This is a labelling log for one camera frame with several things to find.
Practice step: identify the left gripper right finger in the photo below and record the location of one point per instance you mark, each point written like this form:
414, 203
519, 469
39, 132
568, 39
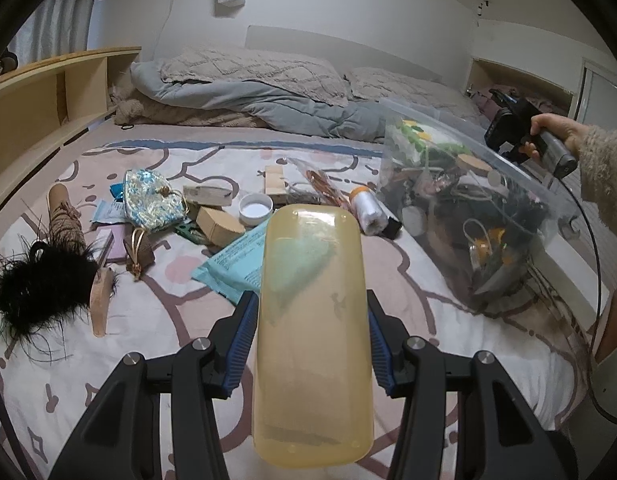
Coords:
394, 372

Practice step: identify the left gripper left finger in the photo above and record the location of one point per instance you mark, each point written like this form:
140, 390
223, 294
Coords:
232, 338

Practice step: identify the teal wet wipes pack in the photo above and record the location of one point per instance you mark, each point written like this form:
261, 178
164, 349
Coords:
236, 268

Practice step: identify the yellow translucent plastic case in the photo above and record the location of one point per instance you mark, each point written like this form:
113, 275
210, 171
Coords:
312, 398

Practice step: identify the curved wooden piece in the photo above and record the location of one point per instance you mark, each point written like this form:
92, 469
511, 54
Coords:
99, 301

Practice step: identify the person right hand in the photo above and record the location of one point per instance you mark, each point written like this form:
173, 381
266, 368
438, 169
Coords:
571, 133

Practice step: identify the pile of clothes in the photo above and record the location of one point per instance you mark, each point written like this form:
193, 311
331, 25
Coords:
546, 102

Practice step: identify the round wooden lid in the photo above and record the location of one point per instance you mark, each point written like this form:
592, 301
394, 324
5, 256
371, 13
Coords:
469, 162

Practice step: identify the green tissue pack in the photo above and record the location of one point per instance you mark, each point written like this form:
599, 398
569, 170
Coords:
426, 139

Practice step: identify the white louvered closet door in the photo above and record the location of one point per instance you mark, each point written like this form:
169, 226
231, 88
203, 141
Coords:
596, 101

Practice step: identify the clear plastic storage bin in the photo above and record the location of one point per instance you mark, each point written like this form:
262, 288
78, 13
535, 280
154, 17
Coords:
482, 233

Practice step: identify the kraft cardboard box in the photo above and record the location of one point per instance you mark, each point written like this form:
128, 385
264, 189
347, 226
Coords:
219, 227

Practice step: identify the black small cube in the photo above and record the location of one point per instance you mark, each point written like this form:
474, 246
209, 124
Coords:
392, 229

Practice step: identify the white thread spool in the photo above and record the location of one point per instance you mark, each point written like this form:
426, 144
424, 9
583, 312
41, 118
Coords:
371, 217

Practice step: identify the brown round woven pouch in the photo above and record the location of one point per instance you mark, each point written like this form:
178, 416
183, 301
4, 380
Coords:
139, 252

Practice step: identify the white round jar lid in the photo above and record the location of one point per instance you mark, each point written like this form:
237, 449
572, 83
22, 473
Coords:
254, 209

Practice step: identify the cartoon print bed blanket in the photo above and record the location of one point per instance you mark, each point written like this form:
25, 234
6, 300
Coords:
48, 381

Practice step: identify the right beige pillow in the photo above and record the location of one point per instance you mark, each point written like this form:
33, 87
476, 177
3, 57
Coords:
373, 84

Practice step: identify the beige pillow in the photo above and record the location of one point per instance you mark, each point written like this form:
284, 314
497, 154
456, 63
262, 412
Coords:
373, 84
313, 78

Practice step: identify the purple small card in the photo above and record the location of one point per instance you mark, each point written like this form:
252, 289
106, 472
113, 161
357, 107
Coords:
109, 244

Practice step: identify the floral sequin pouch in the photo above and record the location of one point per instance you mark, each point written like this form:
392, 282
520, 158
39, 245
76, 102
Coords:
150, 202

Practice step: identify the small wooden block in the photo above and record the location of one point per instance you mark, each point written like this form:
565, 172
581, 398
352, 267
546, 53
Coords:
275, 185

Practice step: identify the grey headboard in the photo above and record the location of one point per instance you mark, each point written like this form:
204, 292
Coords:
343, 55

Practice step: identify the blue small packet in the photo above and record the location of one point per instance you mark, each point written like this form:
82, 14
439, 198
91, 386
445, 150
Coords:
117, 191

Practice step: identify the black feather fascinator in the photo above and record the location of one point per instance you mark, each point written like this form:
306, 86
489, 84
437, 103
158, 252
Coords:
41, 290

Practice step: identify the grey duvet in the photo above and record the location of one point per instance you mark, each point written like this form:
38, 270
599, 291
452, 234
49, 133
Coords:
280, 109

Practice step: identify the left beige pillow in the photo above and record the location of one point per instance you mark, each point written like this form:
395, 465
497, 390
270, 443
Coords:
313, 78

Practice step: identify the wooden bedside shelf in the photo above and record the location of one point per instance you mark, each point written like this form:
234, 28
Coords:
47, 105

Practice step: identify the grey curtain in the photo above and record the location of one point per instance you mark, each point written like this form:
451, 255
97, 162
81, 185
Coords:
56, 27

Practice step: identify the orange cord bag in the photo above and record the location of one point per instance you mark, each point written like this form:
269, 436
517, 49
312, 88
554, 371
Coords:
323, 187

